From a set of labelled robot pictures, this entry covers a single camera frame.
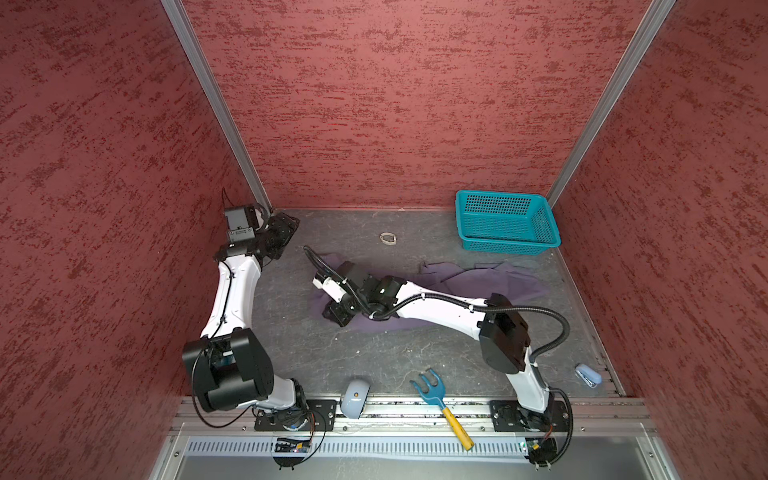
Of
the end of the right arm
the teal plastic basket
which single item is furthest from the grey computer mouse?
the teal plastic basket

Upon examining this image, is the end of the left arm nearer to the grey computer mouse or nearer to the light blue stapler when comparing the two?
the grey computer mouse

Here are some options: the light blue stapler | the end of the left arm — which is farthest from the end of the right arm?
the light blue stapler

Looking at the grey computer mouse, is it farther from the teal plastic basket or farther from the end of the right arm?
the teal plastic basket

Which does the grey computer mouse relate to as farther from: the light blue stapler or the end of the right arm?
the light blue stapler

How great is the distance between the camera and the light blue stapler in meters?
0.79

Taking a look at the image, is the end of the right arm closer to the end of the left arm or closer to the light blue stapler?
the end of the left arm

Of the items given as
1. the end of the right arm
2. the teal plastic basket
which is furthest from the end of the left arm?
the teal plastic basket
